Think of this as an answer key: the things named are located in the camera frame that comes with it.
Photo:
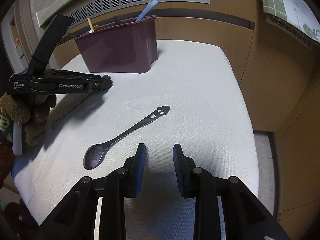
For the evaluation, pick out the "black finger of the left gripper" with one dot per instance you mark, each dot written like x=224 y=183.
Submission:
x=104 y=83

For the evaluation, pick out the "wooden chopstick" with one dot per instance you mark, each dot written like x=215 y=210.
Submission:
x=90 y=25

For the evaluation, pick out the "blue plastic ladle spoon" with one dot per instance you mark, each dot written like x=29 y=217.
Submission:
x=146 y=10

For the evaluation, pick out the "small steel shovel spoon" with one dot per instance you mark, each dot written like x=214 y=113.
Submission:
x=68 y=103

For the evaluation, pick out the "purple plastic utensil holder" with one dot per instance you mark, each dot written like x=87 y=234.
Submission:
x=128 y=47

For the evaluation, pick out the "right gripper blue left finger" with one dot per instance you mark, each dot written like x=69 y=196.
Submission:
x=135 y=170

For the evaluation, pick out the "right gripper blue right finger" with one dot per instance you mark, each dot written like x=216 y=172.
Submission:
x=184 y=172

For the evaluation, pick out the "black smiley handle spoon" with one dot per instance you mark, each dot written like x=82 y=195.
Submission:
x=95 y=153

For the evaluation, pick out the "white tablecloth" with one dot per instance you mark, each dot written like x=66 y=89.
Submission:
x=208 y=117

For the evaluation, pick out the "gloved left hand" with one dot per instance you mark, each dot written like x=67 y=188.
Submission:
x=32 y=118

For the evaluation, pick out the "white shelf cabinet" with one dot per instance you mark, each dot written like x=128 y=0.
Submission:
x=12 y=43

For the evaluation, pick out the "green white hanging towel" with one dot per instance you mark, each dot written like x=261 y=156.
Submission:
x=294 y=17

